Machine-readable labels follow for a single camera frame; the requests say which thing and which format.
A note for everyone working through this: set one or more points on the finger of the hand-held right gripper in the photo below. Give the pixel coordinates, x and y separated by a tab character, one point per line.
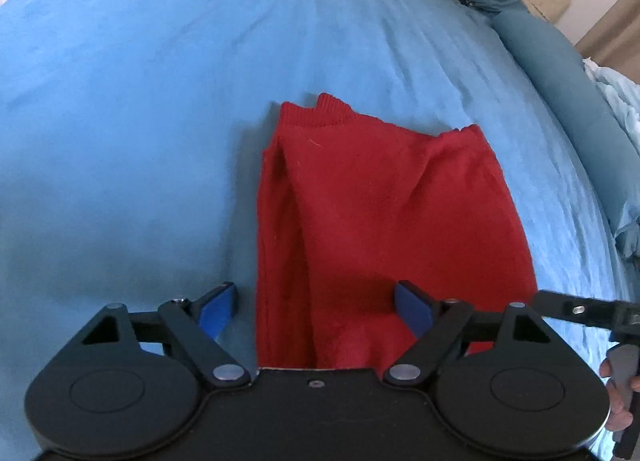
575	310

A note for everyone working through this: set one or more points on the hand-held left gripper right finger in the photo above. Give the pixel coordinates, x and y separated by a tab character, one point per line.
412	310

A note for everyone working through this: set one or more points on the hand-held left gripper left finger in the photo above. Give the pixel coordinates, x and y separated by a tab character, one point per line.
217	312

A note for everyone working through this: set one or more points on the red knit sweater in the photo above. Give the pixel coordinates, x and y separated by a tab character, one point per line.
380	201

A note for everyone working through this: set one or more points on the person's right hand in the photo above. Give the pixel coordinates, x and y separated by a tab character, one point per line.
620	413

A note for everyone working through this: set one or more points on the light blue blanket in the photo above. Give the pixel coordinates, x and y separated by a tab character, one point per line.
625	101

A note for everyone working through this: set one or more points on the blue duvet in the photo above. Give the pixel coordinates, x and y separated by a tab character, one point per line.
565	86

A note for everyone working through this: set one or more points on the blue bed sheet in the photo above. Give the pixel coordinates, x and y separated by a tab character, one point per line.
175	91

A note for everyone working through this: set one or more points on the beige curtain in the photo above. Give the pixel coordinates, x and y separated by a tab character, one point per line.
612	46

